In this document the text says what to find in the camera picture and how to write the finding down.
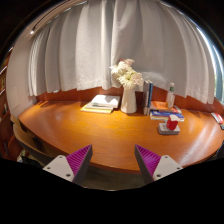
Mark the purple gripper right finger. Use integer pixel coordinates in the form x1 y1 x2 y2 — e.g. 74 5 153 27
134 145 182 184

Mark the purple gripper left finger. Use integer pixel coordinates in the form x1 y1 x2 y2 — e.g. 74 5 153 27
44 145 93 185

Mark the beige chair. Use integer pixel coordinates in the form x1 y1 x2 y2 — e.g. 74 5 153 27
10 114 53 165

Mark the blue flat book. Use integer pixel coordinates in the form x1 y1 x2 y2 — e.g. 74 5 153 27
150 110 184 121

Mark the yellow-green book under stack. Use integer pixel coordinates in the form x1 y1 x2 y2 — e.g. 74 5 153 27
81 103 113 114

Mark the orange flat book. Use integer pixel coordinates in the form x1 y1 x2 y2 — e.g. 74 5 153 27
150 101 182 114

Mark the white ceramic vase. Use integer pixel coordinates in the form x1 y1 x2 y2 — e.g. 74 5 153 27
121 87 137 114

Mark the white book on stack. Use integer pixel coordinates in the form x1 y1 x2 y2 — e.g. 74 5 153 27
91 94 120 108

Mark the white plastic bottle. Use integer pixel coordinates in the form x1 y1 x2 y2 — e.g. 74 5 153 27
166 83 175 109

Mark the red book at right edge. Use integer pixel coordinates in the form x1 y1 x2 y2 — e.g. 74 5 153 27
211 112 223 124

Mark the upright grey book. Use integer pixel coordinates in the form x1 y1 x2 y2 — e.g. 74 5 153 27
143 80 150 115

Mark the upright blue book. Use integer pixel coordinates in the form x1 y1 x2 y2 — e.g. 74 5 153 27
148 82 153 110

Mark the white flower bouquet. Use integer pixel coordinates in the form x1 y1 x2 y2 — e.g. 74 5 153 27
110 59 144 89

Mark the white curtain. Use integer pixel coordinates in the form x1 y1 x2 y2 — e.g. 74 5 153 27
28 0 215 104

